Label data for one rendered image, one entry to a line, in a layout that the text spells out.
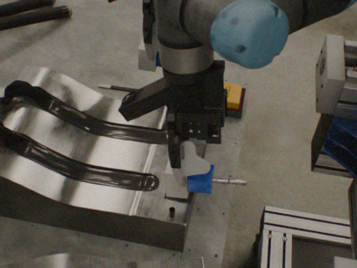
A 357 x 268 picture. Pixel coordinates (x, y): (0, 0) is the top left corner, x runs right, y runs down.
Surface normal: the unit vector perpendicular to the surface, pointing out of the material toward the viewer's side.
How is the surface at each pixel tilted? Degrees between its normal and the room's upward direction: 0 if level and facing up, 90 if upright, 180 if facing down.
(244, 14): 30
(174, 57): 84
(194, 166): 71
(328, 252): 0
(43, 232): 0
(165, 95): 82
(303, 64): 0
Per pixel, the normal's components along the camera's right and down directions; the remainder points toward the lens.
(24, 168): 0.48, -0.51
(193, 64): 0.30, 0.58
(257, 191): 0.04, -0.67
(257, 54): 0.59, 0.48
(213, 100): -0.20, 0.62
